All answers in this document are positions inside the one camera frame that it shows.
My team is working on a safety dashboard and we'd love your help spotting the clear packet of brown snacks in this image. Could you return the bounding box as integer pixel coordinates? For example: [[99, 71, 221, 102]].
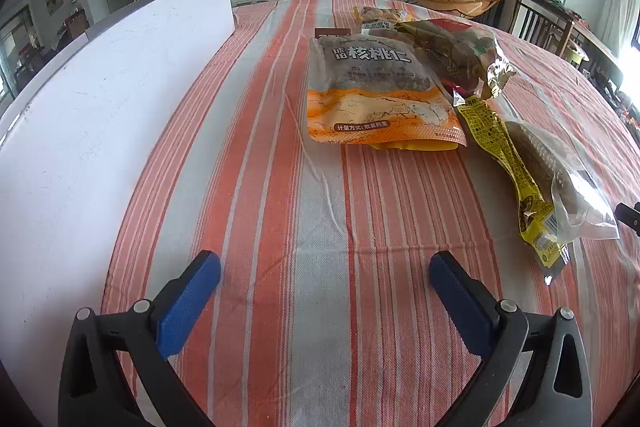
[[502, 117, 621, 248]]

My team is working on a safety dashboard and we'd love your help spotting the wooden side table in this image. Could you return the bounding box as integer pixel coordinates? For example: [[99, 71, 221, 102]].
[[570, 14, 626, 72]]

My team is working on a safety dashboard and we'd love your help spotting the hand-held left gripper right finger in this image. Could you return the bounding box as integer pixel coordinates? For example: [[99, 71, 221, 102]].
[[427, 250, 593, 427]]

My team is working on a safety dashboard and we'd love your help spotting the yellow-edged cookie packet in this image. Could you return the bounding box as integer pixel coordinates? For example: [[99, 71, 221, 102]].
[[352, 5, 418, 32]]

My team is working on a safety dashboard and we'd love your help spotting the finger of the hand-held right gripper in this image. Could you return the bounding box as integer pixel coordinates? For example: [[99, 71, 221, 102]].
[[615, 201, 640, 238]]

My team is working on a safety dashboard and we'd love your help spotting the dark wooden chair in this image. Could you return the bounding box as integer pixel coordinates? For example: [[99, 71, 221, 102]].
[[507, 0, 576, 58]]

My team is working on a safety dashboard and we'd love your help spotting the brown dining chair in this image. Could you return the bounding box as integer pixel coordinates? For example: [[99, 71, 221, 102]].
[[65, 14, 91, 40]]

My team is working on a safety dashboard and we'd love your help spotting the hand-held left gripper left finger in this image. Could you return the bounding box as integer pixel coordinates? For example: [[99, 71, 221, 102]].
[[57, 249, 222, 427]]

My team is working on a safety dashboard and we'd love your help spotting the red clear snack bag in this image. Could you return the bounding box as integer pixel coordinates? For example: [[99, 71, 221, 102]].
[[395, 19, 518, 100]]

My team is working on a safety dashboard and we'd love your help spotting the large white box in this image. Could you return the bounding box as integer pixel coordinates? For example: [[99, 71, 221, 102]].
[[0, 0, 237, 388]]

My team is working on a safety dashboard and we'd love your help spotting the orange grey striped tablecloth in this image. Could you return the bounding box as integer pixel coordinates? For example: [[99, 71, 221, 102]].
[[100, 0, 640, 427]]

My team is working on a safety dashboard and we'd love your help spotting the long yellow snack packet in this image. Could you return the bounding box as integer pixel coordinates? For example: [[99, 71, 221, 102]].
[[452, 94, 571, 285]]

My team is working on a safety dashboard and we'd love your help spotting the orange brown walnut packet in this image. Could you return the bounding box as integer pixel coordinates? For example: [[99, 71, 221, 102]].
[[305, 34, 468, 150]]

